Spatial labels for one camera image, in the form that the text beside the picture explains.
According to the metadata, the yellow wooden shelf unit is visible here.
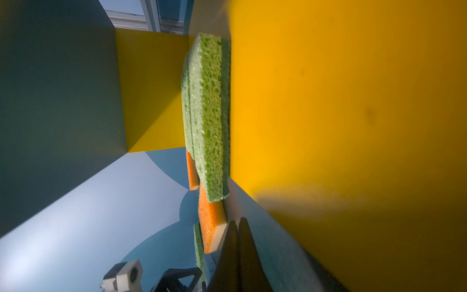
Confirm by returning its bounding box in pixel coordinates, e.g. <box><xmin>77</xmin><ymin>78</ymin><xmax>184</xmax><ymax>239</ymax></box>
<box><xmin>0</xmin><ymin>0</ymin><xmax>467</xmax><ymax>292</ymax></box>

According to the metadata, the orange sponge left of centre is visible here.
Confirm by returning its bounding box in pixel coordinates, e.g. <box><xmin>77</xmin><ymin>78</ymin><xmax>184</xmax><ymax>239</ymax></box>
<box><xmin>198</xmin><ymin>183</ymin><xmax>227</xmax><ymax>254</ymax></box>

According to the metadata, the orange sponge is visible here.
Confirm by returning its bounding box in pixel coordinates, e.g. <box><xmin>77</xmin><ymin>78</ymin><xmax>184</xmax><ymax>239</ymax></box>
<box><xmin>198</xmin><ymin>183</ymin><xmax>227</xmax><ymax>254</ymax></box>
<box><xmin>186</xmin><ymin>151</ymin><xmax>200</xmax><ymax>191</ymax></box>

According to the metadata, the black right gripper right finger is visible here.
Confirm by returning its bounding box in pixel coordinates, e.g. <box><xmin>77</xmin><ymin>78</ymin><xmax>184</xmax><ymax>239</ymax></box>
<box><xmin>238</xmin><ymin>217</ymin><xmax>272</xmax><ymax>292</ymax></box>

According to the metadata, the orange sponge far left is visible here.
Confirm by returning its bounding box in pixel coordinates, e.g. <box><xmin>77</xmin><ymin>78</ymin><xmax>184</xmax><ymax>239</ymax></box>
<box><xmin>186</xmin><ymin>151</ymin><xmax>200</xmax><ymax>191</ymax></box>

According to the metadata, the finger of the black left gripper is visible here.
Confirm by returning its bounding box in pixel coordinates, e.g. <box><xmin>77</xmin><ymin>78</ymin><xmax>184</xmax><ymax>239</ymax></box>
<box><xmin>150</xmin><ymin>267</ymin><xmax>203</xmax><ymax>292</ymax></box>

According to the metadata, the green sponge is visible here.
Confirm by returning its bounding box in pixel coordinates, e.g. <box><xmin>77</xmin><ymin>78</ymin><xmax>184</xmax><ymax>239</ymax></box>
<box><xmin>188</xmin><ymin>33</ymin><xmax>231</xmax><ymax>203</ymax></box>
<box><xmin>181</xmin><ymin>53</ymin><xmax>194</xmax><ymax>158</ymax></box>
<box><xmin>193</xmin><ymin>223</ymin><xmax>206</xmax><ymax>283</ymax></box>

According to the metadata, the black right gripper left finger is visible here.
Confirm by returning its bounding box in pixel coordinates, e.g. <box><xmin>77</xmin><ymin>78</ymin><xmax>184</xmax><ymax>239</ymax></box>
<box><xmin>208</xmin><ymin>221</ymin><xmax>239</xmax><ymax>292</ymax></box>

